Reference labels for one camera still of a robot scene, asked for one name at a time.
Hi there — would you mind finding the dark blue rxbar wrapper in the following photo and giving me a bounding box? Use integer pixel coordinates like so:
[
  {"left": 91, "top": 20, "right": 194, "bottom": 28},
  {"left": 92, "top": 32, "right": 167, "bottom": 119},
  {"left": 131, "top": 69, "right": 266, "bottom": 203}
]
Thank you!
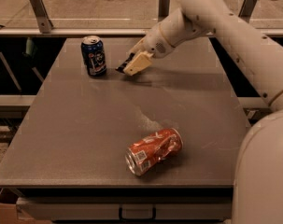
[{"left": 115, "top": 53, "right": 134, "bottom": 74}]

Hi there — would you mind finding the left metal bracket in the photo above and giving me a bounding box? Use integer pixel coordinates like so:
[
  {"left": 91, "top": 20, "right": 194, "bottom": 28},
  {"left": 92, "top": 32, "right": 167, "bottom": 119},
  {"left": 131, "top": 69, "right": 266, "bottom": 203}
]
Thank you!
[{"left": 29, "top": 0, "right": 53, "bottom": 34}]

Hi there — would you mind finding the metal rail beam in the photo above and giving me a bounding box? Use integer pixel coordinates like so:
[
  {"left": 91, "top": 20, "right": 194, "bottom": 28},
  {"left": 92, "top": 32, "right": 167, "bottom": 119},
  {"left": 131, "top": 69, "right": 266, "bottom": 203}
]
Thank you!
[{"left": 0, "top": 27, "right": 283, "bottom": 37}]

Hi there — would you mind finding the right metal bracket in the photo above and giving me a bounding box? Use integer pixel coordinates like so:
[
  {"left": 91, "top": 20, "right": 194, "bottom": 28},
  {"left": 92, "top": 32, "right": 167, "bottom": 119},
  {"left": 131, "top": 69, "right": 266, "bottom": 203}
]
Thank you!
[{"left": 238, "top": 0, "right": 258, "bottom": 22}]

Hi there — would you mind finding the cardboard box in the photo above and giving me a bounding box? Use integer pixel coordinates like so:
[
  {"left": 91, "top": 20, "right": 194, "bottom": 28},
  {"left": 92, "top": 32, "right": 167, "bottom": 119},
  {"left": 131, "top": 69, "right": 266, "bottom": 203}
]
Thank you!
[{"left": 0, "top": 189, "right": 52, "bottom": 224}]

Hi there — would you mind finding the middle metal bracket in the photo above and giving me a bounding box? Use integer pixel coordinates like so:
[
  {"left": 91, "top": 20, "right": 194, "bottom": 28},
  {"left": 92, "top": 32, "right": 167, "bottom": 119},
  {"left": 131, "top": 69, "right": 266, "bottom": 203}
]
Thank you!
[{"left": 158, "top": 0, "right": 170, "bottom": 21}]

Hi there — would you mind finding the crushed orange soda can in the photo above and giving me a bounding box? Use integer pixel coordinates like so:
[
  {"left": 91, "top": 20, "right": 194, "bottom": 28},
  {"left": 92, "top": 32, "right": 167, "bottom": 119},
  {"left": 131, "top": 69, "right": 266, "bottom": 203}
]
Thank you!
[{"left": 125, "top": 128, "right": 183, "bottom": 176}]

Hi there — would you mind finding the grey drawer with handle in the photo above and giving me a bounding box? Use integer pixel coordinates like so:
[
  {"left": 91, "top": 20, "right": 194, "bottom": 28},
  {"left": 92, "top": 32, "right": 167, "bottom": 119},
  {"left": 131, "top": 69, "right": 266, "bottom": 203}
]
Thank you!
[{"left": 17, "top": 198, "right": 232, "bottom": 221}]

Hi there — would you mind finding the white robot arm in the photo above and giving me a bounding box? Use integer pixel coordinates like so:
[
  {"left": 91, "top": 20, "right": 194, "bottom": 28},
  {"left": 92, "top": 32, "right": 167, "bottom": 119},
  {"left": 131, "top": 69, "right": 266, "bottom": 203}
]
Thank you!
[{"left": 122, "top": 0, "right": 283, "bottom": 224}]

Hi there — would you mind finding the metal bracket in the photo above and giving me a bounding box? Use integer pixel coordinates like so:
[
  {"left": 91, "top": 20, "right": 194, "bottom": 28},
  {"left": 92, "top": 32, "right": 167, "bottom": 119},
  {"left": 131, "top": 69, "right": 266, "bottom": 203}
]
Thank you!
[
  {"left": 238, "top": 0, "right": 258, "bottom": 22},
  {"left": 158, "top": 0, "right": 170, "bottom": 21},
  {"left": 29, "top": 0, "right": 53, "bottom": 34}
]

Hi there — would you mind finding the blue pepsi can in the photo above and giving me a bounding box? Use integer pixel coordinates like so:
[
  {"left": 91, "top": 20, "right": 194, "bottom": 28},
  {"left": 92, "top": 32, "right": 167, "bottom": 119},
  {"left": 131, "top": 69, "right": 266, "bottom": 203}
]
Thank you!
[{"left": 81, "top": 35, "right": 106, "bottom": 77}]

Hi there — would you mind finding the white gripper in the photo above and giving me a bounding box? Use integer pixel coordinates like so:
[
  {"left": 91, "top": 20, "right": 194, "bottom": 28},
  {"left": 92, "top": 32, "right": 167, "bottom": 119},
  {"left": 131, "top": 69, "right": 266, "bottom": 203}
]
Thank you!
[{"left": 123, "top": 24, "right": 175, "bottom": 76}]

